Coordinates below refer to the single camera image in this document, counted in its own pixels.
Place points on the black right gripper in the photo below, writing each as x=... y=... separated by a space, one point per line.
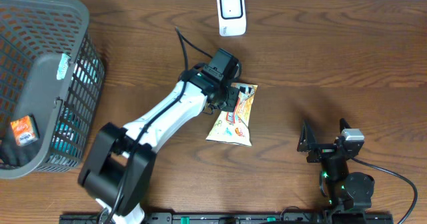
x=322 y=150

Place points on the white barcode scanner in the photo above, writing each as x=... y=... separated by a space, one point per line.
x=231 y=17

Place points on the mint green wipes pack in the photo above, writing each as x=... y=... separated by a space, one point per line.
x=63 y=66

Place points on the grey plastic shopping basket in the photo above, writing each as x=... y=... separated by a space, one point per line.
x=34 y=34

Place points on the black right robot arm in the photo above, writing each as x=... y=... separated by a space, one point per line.
x=347 y=191

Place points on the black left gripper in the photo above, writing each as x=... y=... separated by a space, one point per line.
x=232 y=103

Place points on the blue mouthwash bottle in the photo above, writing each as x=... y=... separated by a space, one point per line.
x=76 y=114

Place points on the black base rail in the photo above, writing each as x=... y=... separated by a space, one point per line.
x=288 y=217

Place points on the orange tissue pack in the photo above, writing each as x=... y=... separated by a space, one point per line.
x=24 y=130

